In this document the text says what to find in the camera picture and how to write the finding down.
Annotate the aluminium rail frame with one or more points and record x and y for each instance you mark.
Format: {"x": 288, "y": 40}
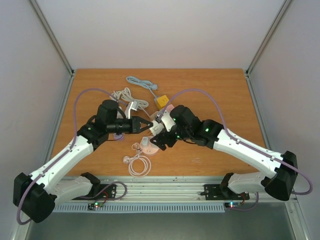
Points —
{"x": 157, "y": 190}

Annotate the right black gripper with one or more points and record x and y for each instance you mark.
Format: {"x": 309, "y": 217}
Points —
{"x": 164, "y": 140}

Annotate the beige cube socket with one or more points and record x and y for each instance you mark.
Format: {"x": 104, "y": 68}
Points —
{"x": 154, "y": 116}

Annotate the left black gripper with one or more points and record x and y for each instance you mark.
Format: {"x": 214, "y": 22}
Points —
{"x": 136, "y": 124}

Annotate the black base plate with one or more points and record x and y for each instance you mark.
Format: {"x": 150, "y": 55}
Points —
{"x": 104, "y": 191}
{"x": 214, "y": 192}

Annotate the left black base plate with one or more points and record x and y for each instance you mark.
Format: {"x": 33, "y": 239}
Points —
{"x": 104, "y": 191}

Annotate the yellow cube socket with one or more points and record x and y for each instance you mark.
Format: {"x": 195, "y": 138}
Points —
{"x": 161, "y": 101}

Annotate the pink cube socket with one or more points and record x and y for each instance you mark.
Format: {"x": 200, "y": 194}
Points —
{"x": 169, "y": 108}

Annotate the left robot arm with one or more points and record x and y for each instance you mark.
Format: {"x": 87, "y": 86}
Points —
{"x": 37, "y": 194}

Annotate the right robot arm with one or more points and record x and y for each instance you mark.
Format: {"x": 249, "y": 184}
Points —
{"x": 276, "y": 172}

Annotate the blue slotted cable duct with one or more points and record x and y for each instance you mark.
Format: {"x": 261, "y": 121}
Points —
{"x": 133, "y": 208}

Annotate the pink round power socket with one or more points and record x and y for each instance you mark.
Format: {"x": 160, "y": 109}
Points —
{"x": 150, "y": 149}

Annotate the purple power strip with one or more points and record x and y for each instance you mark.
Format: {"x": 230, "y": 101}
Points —
{"x": 118, "y": 137}

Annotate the white square plug adapter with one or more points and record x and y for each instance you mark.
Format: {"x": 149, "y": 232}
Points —
{"x": 156, "y": 128}

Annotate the white USB charger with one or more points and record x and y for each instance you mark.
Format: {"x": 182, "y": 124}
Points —
{"x": 144, "y": 141}

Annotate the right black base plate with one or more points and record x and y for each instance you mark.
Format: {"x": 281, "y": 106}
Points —
{"x": 214, "y": 192}

